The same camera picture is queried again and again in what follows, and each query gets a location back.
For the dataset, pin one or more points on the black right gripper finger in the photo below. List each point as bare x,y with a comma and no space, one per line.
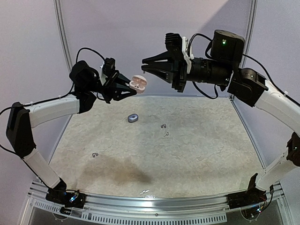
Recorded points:
163,72
162,57

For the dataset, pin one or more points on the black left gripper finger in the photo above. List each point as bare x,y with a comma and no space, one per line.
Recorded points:
119,78
120,94

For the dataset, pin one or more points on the aluminium front rail base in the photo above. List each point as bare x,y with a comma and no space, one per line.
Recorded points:
115,210

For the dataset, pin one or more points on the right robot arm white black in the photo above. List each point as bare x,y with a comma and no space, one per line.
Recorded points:
221,67

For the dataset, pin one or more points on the pink white earbud charging case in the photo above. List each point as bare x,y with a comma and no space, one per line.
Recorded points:
138,83

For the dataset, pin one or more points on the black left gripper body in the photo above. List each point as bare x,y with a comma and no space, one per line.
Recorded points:
106,90

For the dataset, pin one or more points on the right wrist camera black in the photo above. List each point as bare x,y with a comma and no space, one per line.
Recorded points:
177,47

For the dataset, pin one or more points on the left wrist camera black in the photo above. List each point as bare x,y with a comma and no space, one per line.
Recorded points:
108,68

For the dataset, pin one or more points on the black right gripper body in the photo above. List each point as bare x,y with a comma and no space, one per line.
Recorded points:
177,71

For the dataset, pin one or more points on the aluminium corner post right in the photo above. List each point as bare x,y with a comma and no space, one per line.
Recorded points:
250,25

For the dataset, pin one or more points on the blue-grey earbud charging case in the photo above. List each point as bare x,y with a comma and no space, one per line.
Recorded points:
132,118

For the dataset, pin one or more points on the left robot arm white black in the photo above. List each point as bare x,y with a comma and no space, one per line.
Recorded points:
22,119

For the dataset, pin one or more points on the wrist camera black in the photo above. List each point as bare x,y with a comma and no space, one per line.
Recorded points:
177,47
108,68

